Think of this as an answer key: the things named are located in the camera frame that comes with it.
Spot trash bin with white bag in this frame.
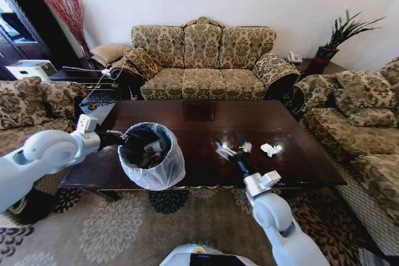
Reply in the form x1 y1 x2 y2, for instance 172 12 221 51
117 121 187 192

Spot white plastic wrapper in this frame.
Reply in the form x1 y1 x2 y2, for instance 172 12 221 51
214 141 238 159

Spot white paper cup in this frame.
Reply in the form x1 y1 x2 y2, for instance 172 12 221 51
145 140 163 154

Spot crumpled white paper ball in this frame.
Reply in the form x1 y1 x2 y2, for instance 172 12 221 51
259 142 283 158

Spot dark glass-top side table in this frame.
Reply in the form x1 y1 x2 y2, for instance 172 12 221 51
49 56 118 118

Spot dark wooden coffee table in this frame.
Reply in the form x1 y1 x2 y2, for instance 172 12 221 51
58 100 349 203

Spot tan square cushion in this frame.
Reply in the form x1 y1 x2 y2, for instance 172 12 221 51
89 42 132 65

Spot floral armchair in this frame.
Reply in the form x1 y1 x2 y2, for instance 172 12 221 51
0 75 89 158

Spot floral patterned rug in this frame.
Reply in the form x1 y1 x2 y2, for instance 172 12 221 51
0 184 384 266

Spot three-seat floral sofa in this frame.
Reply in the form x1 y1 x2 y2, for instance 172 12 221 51
109 16 302 102

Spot white robot front shell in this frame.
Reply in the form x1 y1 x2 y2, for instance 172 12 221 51
158 242 266 266

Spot white desk telephone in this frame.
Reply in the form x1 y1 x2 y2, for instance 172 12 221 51
286 50 304 64

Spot white storage box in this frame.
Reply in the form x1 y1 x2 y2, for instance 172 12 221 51
5 59 57 82

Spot dark wooden side table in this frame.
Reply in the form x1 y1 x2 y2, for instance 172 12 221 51
295 58 347 77

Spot floral sofa with loose cushions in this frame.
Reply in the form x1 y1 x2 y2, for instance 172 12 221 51
292 56 399 258

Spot red dried branches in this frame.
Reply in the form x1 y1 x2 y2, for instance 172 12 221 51
44 0 92 59

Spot dark wooden cabinet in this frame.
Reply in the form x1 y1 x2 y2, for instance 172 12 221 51
0 0 80 80

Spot potted green plant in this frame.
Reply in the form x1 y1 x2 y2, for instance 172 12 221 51
314 8 388 62

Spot white cable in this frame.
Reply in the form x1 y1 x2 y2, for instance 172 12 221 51
61 50 132 98

